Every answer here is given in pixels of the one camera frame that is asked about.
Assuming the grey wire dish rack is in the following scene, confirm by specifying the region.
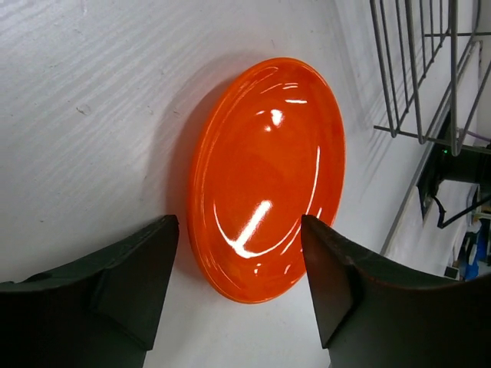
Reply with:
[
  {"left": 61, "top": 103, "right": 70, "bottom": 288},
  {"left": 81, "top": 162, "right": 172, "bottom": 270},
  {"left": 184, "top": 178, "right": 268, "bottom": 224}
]
[{"left": 369, "top": 1, "right": 490, "bottom": 156}]

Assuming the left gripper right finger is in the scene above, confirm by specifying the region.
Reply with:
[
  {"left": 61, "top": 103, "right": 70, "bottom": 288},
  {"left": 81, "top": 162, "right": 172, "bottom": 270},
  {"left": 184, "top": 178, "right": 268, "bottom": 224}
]
[{"left": 301, "top": 215, "right": 490, "bottom": 367}]

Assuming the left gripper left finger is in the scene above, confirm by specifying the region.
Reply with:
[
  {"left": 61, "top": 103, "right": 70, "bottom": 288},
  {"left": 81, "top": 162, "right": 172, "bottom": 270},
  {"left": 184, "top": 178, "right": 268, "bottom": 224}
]
[{"left": 1, "top": 215, "right": 180, "bottom": 367}]

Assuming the orange plastic plate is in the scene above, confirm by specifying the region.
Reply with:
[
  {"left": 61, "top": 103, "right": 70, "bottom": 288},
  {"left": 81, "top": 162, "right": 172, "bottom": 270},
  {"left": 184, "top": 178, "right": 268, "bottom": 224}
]
[{"left": 186, "top": 57, "right": 346, "bottom": 304}]

